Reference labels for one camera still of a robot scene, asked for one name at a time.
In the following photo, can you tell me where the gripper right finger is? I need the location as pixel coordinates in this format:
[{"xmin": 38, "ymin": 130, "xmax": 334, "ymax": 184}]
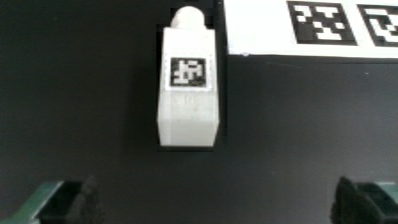
[{"xmin": 331, "ymin": 177, "xmax": 398, "ymax": 224}]

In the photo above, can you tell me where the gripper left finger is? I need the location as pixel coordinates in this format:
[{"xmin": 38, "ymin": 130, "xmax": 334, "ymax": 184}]
[{"xmin": 11, "ymin": 177, "xmax": 105, "ymax": 224}]

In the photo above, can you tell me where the white table leg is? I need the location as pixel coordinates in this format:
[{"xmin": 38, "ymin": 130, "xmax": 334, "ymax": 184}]
[{"xmin": 157, "ymin": 6, "xmax": 221, "ymax": 147}]

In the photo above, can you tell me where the white marker base sheet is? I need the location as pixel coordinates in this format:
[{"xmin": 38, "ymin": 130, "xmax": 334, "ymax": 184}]
[{"xmin": 224, "ymin": 0, "xmax": 398, "ymax": 59}]

